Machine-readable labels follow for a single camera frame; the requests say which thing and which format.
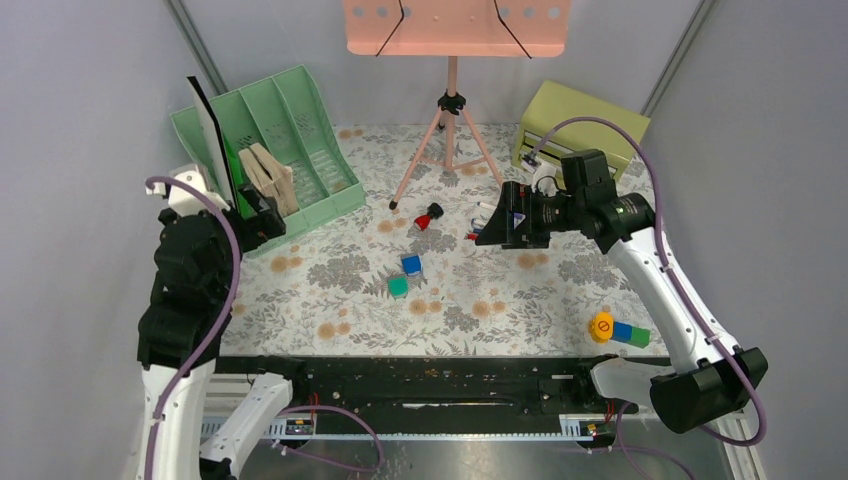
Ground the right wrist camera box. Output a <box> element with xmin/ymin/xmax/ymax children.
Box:
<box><xmin>521</xmin><ymin>155</ymin><xmax>561</xmax><ymax>197</ymax></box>

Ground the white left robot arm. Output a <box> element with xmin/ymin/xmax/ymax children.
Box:
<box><xmin>137</xmin><ymin>176</ymin><xmax>311</xmax><ymax>479</ymax></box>

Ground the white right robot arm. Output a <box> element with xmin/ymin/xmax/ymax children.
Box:
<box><xmin>475</xmin><ymin>150</ymin><xmax>768</xmax><ymax>433</ymax></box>

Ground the blue stamp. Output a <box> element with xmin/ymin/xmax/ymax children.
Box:
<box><xmin>401</xmin><ymin>254</ymin><xmax>423</xmax><ymax>277</ymax></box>

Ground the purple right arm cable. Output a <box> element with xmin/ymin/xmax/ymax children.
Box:
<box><xmin>526</xmin><ymin>117</ymin><xmax>768</xmax><ymax>480</ymax></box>

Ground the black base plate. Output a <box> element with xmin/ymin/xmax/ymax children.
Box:
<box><xmin>216</xmin><ymin>356</ymin><xmax>623</xmax><ymax>440</ymax></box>

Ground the grey cable duct rail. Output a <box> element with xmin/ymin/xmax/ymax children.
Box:
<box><xmin>198</xmin><ymin>415</ymin><xmax>611</xmax><ymax>444</ymax></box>

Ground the teal stamp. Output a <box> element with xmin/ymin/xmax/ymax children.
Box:
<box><xmin>387</xmin><ymin>275</ymin><xmax>409</xmax><ymax>299</ymax></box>

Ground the pink music stand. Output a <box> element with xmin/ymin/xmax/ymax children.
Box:
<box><xmin>342</xmin><ymin>0</ymin><xmax>572</xmax><ymax>209</ymax></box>

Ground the red and black stamp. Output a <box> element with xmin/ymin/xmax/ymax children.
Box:
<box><xmin>414</xmin><ymin>203</ymin><xmax>444</xmax><ymax>231</ymax></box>

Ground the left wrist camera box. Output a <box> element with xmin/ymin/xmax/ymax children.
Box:
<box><xmin>145</xmin><ymin>163</ymin><xmax>230</xmax><ymax>217</ymax></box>

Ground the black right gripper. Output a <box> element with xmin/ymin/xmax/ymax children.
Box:
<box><xmin>475</xmin><ymin>180</ymin><xmax>585</xmax><ymax>250</ymax></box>

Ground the floral table mat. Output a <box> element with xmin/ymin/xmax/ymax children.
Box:
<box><xmin>222</xmin><ymin>125</ymin><xmax>666</xmax><ymax>357</ymax></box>

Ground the green plastic folder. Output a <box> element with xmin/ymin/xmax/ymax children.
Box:
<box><xmin>224</xmin><ymin>136</ymin><xmax>256</xmax><ymax>219</ymax></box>

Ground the white sketch pad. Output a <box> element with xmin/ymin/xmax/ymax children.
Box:
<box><xmin>186</xmin><ymin>76</ymin><xmax>237</xmax><ymax>205</ymax></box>

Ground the purple 52-storey treehouse book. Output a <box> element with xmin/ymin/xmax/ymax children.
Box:
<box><xmin>238</xmin><ymin>148</ymin><xmax>286</xmax><ymax>217</ymax></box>

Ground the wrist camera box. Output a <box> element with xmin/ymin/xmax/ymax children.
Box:
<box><xmin>521</xmin><ymin>155</ymin><xmax>561</xmax><ymax>197</ymax></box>
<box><xmin>145</xmin><ymin>163</ymin><xmax>230</xmax><ymax>217</ymax></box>

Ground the green plastic file organizer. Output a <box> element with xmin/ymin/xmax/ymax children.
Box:
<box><xmin>208</xmin><ymin>65</ymin><xmax>365</xmax><ymax>256</ymax></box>

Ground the yellow-green drawer cabinet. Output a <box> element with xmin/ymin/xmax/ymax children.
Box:
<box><xmin>511</xmin><ymin>80</ymin><xmax>651</xmax><ymax>180</ymax></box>

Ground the yellow blue green toy block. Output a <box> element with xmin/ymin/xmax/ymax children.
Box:
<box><xmin>588</xmin><ymin>311</ymin><xmax>651</xmax><ymax>349</ymax></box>

